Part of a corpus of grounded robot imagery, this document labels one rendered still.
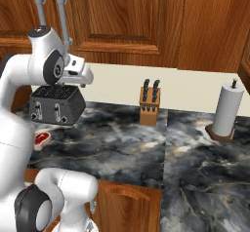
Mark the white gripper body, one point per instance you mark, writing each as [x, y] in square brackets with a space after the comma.
[79, 76]

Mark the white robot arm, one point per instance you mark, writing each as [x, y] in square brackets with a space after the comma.
[13, 145]

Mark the raw red meat steak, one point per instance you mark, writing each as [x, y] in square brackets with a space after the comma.
[42, 139]

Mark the wooden base cabinet front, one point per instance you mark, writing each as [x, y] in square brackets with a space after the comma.
[127, 211]

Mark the plain wooden cabinet panel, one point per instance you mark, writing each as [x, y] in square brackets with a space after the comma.
[215, 24]

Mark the dark grey toaster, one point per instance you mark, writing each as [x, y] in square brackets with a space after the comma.
[57, 106]

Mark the wooden knife block with knives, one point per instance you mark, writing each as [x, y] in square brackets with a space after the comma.
[149, 110]

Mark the white paper towel roll holder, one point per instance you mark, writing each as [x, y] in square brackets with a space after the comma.
[228, 109]

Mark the wooden wall cabinet door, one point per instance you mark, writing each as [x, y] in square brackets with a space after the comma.
[123, 18]
[16, 11]

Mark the wooden side wall cabinet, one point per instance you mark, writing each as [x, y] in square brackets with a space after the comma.
[245, 67]

